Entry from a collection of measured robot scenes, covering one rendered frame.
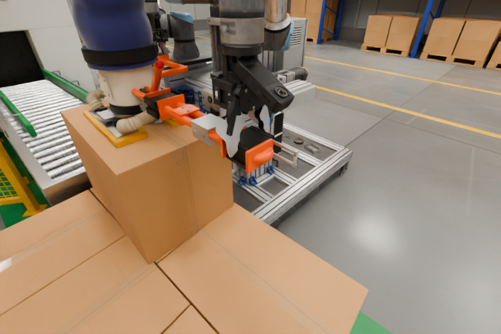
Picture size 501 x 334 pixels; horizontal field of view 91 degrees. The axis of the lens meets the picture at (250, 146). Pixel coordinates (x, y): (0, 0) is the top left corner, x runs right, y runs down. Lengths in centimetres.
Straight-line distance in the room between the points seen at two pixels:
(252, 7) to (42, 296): 103
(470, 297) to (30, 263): 200
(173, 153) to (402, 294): 140
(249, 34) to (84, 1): 55
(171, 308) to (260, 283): 28
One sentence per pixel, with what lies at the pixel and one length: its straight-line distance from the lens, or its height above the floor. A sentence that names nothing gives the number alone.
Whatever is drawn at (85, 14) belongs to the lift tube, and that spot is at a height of 130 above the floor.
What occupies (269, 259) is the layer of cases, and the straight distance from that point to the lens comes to 98.
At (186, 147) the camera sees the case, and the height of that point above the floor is 94.
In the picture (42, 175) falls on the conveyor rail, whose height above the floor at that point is 59.
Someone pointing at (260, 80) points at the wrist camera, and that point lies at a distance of 43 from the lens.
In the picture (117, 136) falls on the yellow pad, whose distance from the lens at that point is 89.
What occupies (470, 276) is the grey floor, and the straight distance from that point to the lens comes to 199.
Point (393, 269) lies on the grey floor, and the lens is 179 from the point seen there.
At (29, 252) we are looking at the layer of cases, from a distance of 128.
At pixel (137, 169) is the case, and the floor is 93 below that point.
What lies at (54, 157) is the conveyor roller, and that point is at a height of 54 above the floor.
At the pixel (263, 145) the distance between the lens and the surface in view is 49.
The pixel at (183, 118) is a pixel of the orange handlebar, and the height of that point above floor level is 108.
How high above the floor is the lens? 135
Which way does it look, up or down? 32 degrees down
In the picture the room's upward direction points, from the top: straight up
